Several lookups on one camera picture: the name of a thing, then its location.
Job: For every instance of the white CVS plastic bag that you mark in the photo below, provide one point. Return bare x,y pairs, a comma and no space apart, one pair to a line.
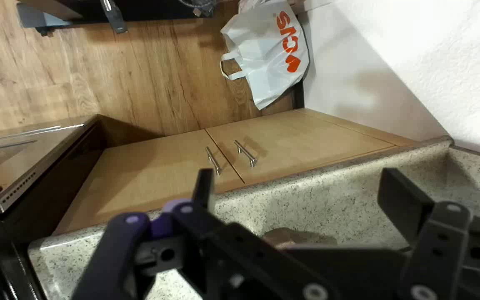
270,50

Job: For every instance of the wooden base cabinet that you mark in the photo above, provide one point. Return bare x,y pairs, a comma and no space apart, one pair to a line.
157,167

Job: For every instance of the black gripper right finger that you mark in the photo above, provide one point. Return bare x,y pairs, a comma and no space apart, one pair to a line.
440,250

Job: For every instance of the black stand base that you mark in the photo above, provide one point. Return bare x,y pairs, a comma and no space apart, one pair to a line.
74,10

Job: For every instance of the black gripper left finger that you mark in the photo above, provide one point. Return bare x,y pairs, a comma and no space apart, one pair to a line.
117,250

